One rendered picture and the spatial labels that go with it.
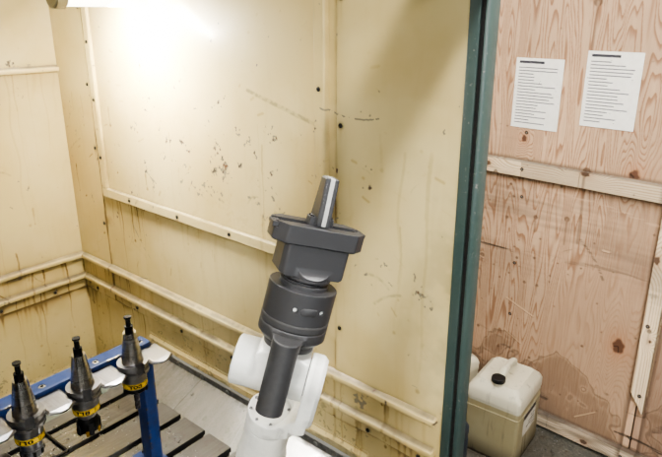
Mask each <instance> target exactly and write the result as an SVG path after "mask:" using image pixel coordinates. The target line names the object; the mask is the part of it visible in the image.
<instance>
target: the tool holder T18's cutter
mask: <svg viewBox="0 0 662 457"><path fill-rule="evenodd" d="M76 427H77V428H76V431H77V433H78V435H80V436H81V435H83V434H85V435H86V436H87V437H89V436H92V435H94V434H95V431H96V430H97V429H98V430H99V431H100V429H101V420H100V415H99V414H98V413H96V415H95V416H94V417H93V418H91V419H89V420H80V419H79V418H77V419H76Z"/></svg>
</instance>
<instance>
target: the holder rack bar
mask: <svg viewBox="0 0 662 457"><path fill-rule="evenodd" d="M138 340H139V344H140V347H141V350H143V349H145V348H147V347H150V346H151V341H149V340H148V339H146V338H144V337H142V336H139V337H138ZM121 351H122V345H119V346H117V347H115V348H113V349H110V350H108V351H106V352H104V353H101V354H99V355H97V356H95V357H93V358H90V359H88V362H89V365H90V368H91V371H92V372H95V371H97V370H99V369H101V368H103V367H105V366H107V365H112V366H114V367H115V368H117V365H116V362H117V361H118V359H119V358H121ZM70 378H71V367H69V368H67V369H65V370H62V371H60V372H58V373H56V374H53V375H51V376H49V377H47V378H45V379H42V380H40V381H39V382H37V383H34V384H32V385H31V388H32V391H33V394H34V396H35V398H36V399H37V398H39V397H41V396H43V395H46V394H48V393H50V392H52V391H54V390H56V389H61V390H62V391H63V392H65V393H66V391H65V386H66V384H67V383H68V382H69V381H70ZM11 409H12V394H10V395H8V396H5V397H3V398H1V399H0V417H2V418H3V419H4V420H5V421H7V420H6V415H7V413H8V412H9V411H10V410H11Z"/></svg>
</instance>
